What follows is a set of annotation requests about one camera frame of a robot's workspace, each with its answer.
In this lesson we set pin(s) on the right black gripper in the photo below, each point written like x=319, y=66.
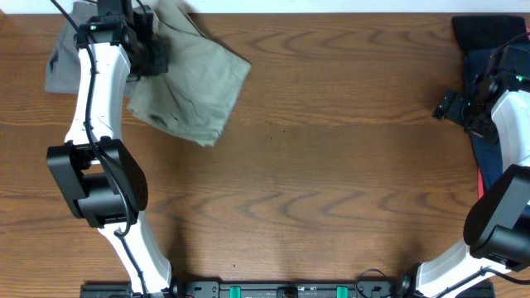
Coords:
x=446, y=105

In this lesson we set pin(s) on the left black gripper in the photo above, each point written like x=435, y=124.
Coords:
x=155, y=58

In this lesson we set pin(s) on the khaki green shorts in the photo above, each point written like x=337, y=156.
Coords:
x=195, y=97

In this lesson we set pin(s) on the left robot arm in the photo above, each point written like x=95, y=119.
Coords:
x=98, y=177

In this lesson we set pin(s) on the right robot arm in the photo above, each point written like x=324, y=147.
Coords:
x=496, y=233

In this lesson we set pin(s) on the navy blue folded garment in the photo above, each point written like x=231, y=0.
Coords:
x=487, y=156

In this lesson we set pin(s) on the black folded garment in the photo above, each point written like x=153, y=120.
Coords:
x=488, y=31

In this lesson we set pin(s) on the red folded garment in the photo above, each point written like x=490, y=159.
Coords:
x=480, y=184

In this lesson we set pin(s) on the folded grey shorts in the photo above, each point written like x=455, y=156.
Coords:
x=63, y=67

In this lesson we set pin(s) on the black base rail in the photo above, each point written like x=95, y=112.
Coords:
x=213, y=289

